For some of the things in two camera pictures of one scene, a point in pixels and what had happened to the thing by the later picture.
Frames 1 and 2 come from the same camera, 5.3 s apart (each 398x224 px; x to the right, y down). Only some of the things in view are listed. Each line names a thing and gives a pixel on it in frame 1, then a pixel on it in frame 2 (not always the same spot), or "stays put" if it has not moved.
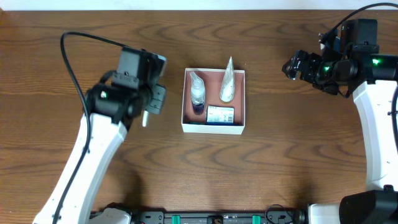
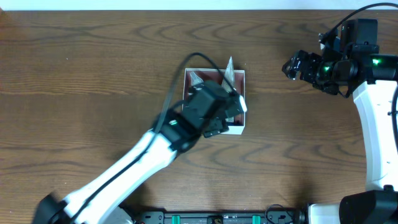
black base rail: x=298 y=216 stays put
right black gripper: x=302 y=64 stays put
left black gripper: x=157 y=99 → x=216 y=127
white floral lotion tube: x=227 y=93 stays put
